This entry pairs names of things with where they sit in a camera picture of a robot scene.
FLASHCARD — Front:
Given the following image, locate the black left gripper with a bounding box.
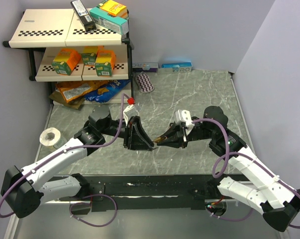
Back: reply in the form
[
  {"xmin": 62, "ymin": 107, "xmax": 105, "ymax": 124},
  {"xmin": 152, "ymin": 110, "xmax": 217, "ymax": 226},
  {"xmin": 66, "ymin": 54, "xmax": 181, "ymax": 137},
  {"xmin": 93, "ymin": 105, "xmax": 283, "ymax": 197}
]
[{"xmin": 100, "ymin": 116, "xmax": 154, "ymax": 151}]

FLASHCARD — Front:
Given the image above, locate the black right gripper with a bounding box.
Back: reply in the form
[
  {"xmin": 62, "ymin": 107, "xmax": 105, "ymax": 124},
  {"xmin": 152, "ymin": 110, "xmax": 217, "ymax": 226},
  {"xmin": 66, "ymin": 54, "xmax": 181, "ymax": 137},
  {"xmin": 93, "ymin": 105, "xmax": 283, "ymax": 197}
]
[{"xmin": 156, "ymin": 119, "xmax": 215, "ymax": 148}]

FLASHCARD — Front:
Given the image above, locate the small brass padlock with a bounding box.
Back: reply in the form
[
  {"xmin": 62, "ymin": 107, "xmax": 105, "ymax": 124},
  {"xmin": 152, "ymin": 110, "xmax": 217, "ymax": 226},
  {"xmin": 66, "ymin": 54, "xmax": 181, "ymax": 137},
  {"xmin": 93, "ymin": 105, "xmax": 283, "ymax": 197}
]
[{"xmin": 153, "ymin": 135, "xmax": 166, "ymax": 144}]

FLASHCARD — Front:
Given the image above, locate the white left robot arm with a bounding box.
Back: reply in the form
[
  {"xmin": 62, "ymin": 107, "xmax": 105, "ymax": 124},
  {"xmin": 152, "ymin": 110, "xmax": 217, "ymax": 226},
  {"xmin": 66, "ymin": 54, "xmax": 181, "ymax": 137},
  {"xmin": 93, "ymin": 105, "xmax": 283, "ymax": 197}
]
[{"xmin": 0, "ymin": 104, "xmax": 154, "ymax": 219}]

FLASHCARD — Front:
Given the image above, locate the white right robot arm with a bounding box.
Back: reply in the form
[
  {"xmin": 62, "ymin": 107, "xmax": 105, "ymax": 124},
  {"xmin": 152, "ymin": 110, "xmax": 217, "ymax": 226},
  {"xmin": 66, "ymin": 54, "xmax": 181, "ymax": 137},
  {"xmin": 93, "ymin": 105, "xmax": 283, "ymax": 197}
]
[{"xmin": 154, "ymin": 106, "xmax": 300, "ymax": 232}]

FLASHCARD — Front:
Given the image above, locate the purple striped sponge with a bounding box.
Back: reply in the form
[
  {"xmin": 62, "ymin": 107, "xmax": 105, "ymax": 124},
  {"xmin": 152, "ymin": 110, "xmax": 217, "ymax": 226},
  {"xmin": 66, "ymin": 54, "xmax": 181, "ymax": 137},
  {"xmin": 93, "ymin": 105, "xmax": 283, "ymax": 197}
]
[{"xmin": 135, "ymin": 72, "xmax": 155, "ymax": 93}]

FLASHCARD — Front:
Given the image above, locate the blue snack bag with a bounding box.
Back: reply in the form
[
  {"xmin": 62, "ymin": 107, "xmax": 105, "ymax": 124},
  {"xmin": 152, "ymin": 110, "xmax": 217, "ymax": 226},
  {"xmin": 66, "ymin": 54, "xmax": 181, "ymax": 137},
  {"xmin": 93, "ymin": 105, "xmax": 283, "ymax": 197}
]
[{"xmin": 84, "ymin": 80, "xmax": 130, "ymax": 103}]

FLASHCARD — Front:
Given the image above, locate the blue white toothpaste box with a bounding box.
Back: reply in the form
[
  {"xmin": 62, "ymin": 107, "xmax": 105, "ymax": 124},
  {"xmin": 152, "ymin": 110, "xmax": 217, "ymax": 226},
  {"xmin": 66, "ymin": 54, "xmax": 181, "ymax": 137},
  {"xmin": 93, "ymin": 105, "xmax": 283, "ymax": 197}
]
[{"xmin": 157, "ymin": 62, "xmax": 192, "ymax": 74}]

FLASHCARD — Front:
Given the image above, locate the purple white toothpaste box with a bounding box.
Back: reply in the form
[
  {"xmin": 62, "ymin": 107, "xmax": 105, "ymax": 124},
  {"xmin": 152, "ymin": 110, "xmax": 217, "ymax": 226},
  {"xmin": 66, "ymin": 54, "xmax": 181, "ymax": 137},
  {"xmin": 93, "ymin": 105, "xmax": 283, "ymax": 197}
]
[{"xmin": 132, "ymin": 62, "xmax": 159, "ymax": 73}]

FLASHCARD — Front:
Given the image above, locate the orange snack bag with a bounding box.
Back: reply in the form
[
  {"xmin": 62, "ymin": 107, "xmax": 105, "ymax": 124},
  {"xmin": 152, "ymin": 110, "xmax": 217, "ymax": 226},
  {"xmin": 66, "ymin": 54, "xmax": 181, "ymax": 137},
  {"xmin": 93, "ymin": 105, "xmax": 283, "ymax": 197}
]
[{"xmin": 56, "ymin": 80, "xmax": 109, "ymax": 103}]

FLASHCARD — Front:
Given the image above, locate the orange green box right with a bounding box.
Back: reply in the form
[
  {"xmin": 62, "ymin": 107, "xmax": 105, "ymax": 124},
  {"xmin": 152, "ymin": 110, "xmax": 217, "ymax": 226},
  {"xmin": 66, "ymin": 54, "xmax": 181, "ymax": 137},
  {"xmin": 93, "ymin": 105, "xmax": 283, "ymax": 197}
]
[{"xmin": 95, "ymin": 50, "xmax": 116, "ymax": 77}]

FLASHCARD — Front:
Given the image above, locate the orange green box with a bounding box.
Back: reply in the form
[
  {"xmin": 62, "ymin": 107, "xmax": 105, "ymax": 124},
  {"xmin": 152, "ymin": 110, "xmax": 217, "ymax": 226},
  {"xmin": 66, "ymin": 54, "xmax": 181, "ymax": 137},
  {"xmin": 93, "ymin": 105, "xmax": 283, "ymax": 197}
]
[
  {"xmin": 81, "ymin": 46, "xmax": 104, "ymax": 66},
  {"xmin": 95, "ymin": 50, "xmax": 116, "ymax": 77},
  {"xmin": 51, "ymin": 48, "xmax": 81, "ymax": 76}
]

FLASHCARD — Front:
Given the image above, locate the cream black shelf rack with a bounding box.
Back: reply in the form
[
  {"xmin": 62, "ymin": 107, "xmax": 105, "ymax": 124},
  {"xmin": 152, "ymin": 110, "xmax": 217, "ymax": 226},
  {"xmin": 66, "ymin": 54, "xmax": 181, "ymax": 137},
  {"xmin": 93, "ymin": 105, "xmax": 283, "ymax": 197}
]
[{"xmin": 2, "ymin": 8, "xmax": 135, "ymax": 104}]

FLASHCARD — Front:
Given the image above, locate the white tape roll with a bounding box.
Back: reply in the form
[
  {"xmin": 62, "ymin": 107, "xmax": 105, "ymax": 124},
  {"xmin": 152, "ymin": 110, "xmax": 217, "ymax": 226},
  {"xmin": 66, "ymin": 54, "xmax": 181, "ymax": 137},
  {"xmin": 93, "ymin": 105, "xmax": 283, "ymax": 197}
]
[{"xmin": 39, "ymin": 127, "xmax": 67, "ymax": 151}]

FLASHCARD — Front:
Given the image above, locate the brown flat packet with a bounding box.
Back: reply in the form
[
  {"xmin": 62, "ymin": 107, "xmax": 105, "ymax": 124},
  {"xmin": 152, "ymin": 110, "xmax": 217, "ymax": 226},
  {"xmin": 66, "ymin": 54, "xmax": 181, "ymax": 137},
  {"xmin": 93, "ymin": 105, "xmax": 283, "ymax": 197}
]
[{"xmin": 49, "ymin": 91, "xmax": 86, "ymax": 110}]

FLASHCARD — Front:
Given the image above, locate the orange green box middle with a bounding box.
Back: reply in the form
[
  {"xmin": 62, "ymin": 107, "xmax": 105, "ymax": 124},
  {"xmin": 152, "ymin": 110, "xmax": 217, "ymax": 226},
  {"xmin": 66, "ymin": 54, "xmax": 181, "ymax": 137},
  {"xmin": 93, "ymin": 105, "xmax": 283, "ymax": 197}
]
[{"xmin": 81, "ymin": 46, "xmax": 104, "ymax": 66}]

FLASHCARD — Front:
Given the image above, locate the orange green box left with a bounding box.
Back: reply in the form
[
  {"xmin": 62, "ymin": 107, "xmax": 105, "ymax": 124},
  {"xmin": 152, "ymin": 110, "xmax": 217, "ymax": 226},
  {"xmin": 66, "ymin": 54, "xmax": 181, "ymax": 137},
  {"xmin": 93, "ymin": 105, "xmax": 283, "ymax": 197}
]
[{"xmin": 51, "ymin": 48, "xmax": 81, "ymax": 76}]

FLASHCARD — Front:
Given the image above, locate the teal white box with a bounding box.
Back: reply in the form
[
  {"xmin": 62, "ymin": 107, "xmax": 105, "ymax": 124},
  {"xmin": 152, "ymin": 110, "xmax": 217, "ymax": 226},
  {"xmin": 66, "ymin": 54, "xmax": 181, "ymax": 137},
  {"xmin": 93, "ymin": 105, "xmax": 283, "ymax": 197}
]
[{"xmin": 89, "ymin": 7, "xmax": 129, "ymax": 35}]

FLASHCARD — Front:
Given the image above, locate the black long box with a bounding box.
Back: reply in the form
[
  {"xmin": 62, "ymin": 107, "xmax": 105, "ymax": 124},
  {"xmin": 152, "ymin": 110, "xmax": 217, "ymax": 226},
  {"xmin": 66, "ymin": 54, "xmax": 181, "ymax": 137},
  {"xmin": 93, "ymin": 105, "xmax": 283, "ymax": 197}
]
[{"xmin": 71, "ymin": 0, "xmax": 97, "ymax": 32}]

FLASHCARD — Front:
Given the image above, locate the orange yellow top box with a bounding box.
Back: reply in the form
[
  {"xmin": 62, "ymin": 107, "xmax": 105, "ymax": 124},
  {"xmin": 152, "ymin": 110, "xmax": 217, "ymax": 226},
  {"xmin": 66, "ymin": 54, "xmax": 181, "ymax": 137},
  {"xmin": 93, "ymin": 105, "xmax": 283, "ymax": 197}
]
[{"xmin": 97, "ymin": 0, "xmax": 128, "ymax": 19}]

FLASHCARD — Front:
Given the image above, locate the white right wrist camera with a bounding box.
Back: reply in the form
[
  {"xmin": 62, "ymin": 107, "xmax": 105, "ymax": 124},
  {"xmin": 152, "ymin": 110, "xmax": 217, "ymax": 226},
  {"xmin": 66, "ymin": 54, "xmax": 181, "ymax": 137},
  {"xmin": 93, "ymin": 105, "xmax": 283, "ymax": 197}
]
[{"xmin": 175, "ymin": 110, "xmax": 194, "ymax": 129}]

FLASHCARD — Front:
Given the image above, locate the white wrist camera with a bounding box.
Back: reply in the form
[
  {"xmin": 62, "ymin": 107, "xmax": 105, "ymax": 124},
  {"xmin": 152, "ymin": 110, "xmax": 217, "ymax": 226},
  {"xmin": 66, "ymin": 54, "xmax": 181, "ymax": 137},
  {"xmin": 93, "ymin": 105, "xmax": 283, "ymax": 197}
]
[
  {"xmin": 175, "ymin": 110, "xmax": 194, "ymax": 129},
  {"xmin": 123, "ymin": 97, "xmax": 141, "ymax": 123}
]

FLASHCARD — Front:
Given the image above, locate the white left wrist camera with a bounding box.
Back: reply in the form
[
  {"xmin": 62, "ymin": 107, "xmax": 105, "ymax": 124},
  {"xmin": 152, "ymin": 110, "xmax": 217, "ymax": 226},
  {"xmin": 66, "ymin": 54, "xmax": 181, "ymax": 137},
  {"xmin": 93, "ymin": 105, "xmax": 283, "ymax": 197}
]
[{"xmin": 123, "ymin": 97, "xmax": 141, "ymax": 123}]

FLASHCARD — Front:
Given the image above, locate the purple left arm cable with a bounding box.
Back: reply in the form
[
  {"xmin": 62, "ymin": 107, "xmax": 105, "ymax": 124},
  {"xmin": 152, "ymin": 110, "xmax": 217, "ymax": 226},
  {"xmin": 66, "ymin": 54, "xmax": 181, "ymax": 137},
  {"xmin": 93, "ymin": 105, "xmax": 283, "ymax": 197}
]
[{"xmin": 0, "ymin": 93, "xmax": 133, "ymax": 227}]

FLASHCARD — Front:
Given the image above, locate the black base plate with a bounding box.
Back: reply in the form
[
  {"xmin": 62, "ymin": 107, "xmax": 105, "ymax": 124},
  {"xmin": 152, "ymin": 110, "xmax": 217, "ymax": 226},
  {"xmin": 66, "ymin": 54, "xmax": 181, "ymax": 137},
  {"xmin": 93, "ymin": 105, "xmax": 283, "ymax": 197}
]
[{"xmin": 59, "ymin": 174, "xmax": 222, "ymax": 212}]

